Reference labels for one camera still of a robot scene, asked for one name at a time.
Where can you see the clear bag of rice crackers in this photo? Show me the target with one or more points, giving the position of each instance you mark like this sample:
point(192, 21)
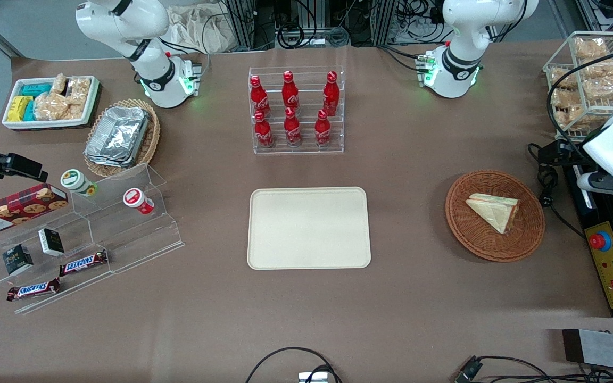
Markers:
point(51, 106)
point(79, 89)
point(59, 84)
point(76, 111)

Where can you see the stacked aluminium foil containers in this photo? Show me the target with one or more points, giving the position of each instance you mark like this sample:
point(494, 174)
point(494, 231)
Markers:
point(117, 135)

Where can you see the cream rectangular plastic tray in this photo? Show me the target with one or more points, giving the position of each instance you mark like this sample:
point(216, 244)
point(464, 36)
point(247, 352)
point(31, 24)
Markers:
point(309, 229)

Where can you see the small silver metal clamp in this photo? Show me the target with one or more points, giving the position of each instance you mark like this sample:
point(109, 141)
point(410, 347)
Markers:
point(314, 377)

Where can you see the round brown wicker basket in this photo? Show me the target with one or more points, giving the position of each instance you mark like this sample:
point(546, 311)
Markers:
point(477, 239)

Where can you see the clear bag of fried snacks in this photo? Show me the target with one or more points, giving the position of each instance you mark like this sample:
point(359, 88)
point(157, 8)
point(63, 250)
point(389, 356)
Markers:
point(602, 69)
point(572, 114)
point(566, 98)
point(591, 48)
point(604, 88)
point(563, 78)

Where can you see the small black green box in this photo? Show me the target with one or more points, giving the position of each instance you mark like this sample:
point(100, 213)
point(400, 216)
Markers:
point(17, 259)

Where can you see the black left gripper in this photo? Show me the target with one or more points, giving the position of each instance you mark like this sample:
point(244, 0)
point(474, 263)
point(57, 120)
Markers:
point(563, 150)

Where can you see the beige cloth bag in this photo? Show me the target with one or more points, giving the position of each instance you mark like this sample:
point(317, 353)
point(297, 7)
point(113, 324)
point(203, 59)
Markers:
point(195, 26)

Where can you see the yellow snack pack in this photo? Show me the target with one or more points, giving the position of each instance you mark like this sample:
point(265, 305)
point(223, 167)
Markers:
point(18, 109)

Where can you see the small white dark box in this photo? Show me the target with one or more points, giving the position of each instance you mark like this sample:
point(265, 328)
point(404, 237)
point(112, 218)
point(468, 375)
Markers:
point(51, 242)

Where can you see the red emergency stop button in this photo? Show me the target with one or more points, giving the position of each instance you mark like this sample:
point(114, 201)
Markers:
point(599, 241)

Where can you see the oval light wicker basket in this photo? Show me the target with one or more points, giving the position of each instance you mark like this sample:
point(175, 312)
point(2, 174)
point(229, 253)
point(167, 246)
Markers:
point(152, 133)

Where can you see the large teal snack pack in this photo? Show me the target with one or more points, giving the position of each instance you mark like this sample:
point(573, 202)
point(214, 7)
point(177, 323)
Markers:
point(35, 89)

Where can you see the white rectangular snack tray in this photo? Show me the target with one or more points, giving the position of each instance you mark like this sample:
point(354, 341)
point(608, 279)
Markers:
point(46, 124)

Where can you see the brown Snickers bar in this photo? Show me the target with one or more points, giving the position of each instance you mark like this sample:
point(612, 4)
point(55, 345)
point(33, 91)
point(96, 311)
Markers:
point(84, 263)
point(33, 290)

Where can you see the grey metal plate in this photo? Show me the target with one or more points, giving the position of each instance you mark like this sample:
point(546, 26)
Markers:
point(604, 348)

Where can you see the green lidded white cup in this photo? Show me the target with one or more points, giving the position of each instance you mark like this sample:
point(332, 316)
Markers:
point(75, 181)

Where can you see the triangular sandwich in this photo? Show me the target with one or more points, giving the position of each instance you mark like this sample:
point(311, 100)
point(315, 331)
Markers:
point(493, 210)

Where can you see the small teal snack pack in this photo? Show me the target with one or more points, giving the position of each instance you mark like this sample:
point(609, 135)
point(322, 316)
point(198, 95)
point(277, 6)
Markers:
point(30, 113)

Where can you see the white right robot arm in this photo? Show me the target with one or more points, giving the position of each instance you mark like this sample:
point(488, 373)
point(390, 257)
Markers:
point(152, 69)

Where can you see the red tartan cookie box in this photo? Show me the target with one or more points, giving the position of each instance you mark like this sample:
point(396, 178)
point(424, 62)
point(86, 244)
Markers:
point(14, 210)

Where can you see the red cola bottle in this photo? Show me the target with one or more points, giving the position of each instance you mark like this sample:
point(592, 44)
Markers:
point(259, 98)
point(331, 96)
point(264, 133)
point(322, 132)
point(292, 130)
point(290, 93)

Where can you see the black aluminium frame rack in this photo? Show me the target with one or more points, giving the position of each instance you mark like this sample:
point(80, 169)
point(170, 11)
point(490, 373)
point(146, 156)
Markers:
point(362, 21)

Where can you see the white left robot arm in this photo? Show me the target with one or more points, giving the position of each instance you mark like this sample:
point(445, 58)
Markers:
point(458, 64)

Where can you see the clear acrylic tiered stand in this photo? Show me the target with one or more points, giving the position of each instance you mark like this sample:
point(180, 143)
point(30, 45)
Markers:
point(125, 244)

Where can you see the clear acrylic bottle rack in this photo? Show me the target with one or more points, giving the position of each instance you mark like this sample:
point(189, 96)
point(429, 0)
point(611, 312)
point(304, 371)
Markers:
point(296, 150)

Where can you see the black appliance box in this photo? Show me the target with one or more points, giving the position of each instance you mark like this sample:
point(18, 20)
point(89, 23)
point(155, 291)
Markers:
point(594, 213)

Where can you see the red lidded white cup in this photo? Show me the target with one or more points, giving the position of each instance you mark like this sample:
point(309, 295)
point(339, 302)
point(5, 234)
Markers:
point(136, 199)

